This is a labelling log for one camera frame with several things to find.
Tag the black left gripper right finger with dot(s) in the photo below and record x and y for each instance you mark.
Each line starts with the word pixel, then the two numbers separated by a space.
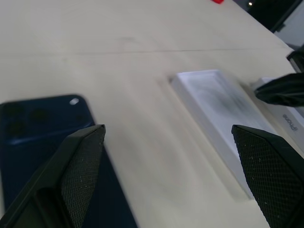
pixel 273 171

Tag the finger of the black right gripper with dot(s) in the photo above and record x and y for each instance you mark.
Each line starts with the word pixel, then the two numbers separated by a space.
pixel 285 91
pixel 298 60

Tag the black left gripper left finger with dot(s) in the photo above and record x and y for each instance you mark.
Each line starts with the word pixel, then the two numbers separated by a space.
pixel 71 171

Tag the white iPhone box lid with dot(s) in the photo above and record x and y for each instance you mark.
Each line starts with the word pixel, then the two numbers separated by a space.
pixel 286 120

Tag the dark blue smartphone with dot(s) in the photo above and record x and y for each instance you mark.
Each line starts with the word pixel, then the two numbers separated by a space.
pixel 28 137

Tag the white phone box base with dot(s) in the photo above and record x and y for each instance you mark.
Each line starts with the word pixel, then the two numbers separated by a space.
pixel 213 102

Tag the small red object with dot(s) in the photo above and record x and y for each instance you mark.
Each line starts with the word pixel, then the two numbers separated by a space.
pixel 217 1

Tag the white panel with black frame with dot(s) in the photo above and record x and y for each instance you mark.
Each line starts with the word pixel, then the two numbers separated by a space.
pixel 293 21

